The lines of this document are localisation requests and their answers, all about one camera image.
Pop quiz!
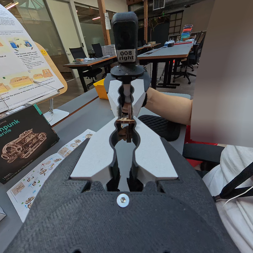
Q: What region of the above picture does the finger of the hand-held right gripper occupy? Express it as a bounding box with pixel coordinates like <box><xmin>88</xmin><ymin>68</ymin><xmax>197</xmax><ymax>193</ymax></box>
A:
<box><xmin>129</xmin><ymin>79</ymin><xmax>148</xmax><ymax>118</ymax></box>
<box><xmin>107</xmin><ymin>80</ymin><xmax>124</xmax><ymax>119</ymax></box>

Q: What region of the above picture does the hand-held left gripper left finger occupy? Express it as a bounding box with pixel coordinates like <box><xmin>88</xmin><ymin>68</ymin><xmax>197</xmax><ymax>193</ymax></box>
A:
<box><xmin>70</xmin><ymin>118</ymin><xmax>121</xmax><ymax>192</ymax></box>

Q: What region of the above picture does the black padded wrist rest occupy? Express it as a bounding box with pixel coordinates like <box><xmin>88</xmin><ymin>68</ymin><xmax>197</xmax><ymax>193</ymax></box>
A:
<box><xmin>137</xmin><ymin>115</ymin><xmax>181</xmax><ymax>142</ymax></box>

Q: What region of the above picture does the red plastic object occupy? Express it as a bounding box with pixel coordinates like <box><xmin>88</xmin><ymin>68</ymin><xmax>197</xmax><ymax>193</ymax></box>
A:
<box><xmin>185</xmin><ymin>125</ymin><xmax>226</xmax><ymax>171</ymax></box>

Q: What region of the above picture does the black shoulder strap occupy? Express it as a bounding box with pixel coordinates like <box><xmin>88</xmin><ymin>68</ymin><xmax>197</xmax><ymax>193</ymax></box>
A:
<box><xmin>213</xmin><ymin>161</ymin><xmax>253</xmax><ymax>202</ymax></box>

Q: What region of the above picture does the stack of white boxes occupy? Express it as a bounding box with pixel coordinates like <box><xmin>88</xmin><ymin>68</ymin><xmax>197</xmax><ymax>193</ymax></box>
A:
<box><xmin>101</xmin><ymin>44</ymin><xmax>116</xmax><ymax>57</ymax></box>

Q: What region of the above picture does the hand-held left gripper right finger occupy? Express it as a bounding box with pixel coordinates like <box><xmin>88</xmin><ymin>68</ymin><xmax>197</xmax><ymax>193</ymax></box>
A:
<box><xmin>129</xmin><ymin>116</ymin><xmax>179</xmax><ymax>192</ymax></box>

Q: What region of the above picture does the illustrated assembly booklet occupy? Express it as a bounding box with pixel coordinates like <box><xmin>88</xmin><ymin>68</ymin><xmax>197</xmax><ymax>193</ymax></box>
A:
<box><xmin>6</xmin><ymin>129</ymin><xmax>96</xmax><ymax>223</ymax></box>

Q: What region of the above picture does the black model kit box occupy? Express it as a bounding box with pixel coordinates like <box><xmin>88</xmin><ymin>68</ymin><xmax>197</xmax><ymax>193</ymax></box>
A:
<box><xmin>0</xmin><ymin>103</ymin><xmax>60</xmax><ymax>184</ymax></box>

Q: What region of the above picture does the stack of coloured packets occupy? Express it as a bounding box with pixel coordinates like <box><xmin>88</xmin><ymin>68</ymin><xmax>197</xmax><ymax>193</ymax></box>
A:
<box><xmin>181</xmin><ymin>24</ymin><xmax>194</xmax><ymax>41</ymax></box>

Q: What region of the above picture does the person's right hand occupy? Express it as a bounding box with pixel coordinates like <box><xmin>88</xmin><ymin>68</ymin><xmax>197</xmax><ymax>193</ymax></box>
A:
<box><xmin>121</xmin><ymin>101</ymin><xmax>132</xmax><ymax>115</ymax></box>

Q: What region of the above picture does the yellow plastic bin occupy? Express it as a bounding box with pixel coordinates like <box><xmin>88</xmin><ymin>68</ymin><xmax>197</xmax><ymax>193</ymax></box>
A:
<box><xmin>93</xmin><ymin>78</ymin><xmax>109</xmax><ymax>100</ymax></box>

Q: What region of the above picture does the printed instruction sheet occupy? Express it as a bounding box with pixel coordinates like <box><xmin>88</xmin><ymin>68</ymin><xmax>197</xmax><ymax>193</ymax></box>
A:
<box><xmin>0</xmin><ymin>4</ymin><xmax>64</xmax><ymax>113</ymax></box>

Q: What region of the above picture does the black office chair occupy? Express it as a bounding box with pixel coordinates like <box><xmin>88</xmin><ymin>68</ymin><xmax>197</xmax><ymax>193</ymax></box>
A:
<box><xmin>92</xmin><ymin>43</ymin><xmax>103</xmax><ymax>58</ymax></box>
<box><xmin>69</xmin><ymin>47</ymin><xmax>103</xmax><ymax>80</ymax></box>
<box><xmin>173</xmin><ymin>32</ymin><xmax>206</xmax><ymax>85</ymax></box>

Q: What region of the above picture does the black chair armrest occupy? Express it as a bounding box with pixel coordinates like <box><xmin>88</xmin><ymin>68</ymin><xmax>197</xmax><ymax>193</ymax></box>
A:
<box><xmin>183</xmin><ymin>143</ymin><xmax>226</xmax><ymax>171</ymax></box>

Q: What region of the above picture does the grey desk with wooden edge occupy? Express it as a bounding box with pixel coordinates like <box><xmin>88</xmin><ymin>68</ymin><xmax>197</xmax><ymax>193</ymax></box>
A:
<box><xmin>63</xmin><ymin>55</ymin><xmax>117</xmax><ymax>93</ymax></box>
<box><xmin>137</xmin><ymin>42</ymin><xmax>194</xmax><ymax>89</ymax></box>

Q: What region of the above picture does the white earphone cable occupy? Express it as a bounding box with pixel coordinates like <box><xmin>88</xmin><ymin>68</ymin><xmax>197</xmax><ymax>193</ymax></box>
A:
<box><xmin>223</xmin><ymin>185</ymin><xmax>253</xmax><ymax>207</ymax></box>

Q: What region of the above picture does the wooden model assembly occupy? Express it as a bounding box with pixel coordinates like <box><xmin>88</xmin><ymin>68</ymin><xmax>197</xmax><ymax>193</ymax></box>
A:
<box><xmin>116</xmin><ymin>106</ymin><xmax>133</xmax><ymax>143</ymax></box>

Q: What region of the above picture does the person's right forearm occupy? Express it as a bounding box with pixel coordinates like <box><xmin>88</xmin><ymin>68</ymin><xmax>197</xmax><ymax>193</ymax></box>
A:
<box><xmin>145</xmin><ymin>87</ymin><xmax>193</xmax><ymax>126</ymax></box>

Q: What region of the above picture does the wooden sheet stand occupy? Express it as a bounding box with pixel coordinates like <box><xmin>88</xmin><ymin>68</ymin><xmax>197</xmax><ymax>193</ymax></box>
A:
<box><xmin>33</xmin><ymin>41</ymin><xmax>70</xmax><ymax>127</ymax></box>

